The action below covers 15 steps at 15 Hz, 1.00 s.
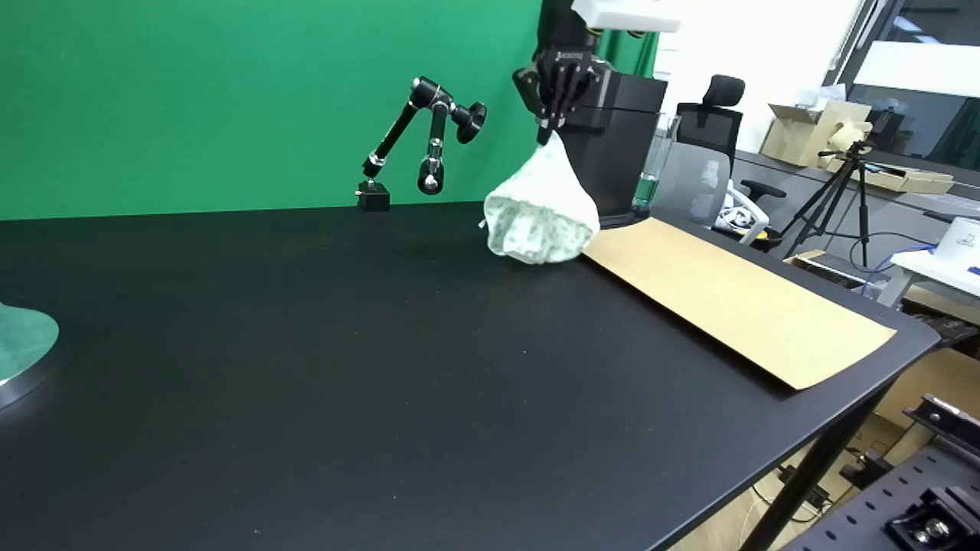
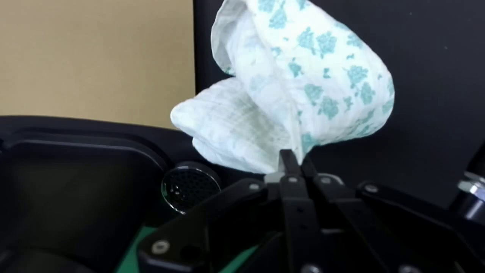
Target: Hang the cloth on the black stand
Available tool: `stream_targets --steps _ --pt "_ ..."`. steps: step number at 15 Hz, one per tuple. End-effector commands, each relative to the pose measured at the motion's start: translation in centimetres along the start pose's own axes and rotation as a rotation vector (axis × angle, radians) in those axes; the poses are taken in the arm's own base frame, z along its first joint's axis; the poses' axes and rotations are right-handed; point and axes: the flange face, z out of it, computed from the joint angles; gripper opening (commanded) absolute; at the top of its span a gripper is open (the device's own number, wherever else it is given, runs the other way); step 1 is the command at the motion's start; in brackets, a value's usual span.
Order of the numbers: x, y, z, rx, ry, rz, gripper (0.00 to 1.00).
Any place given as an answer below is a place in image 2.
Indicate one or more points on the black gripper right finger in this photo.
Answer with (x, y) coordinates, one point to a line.
(349, 213)

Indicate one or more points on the large black machine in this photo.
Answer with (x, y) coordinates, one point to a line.
(76, 191)

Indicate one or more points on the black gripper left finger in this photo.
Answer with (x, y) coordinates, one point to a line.
(296, 213)

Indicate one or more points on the small round black cap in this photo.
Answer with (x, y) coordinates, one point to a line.
(190, 187)

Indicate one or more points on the white floral cloth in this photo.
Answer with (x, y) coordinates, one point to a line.
(304, 76)

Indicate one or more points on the tan cardboard sheet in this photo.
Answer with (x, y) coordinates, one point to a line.
(91, 55)

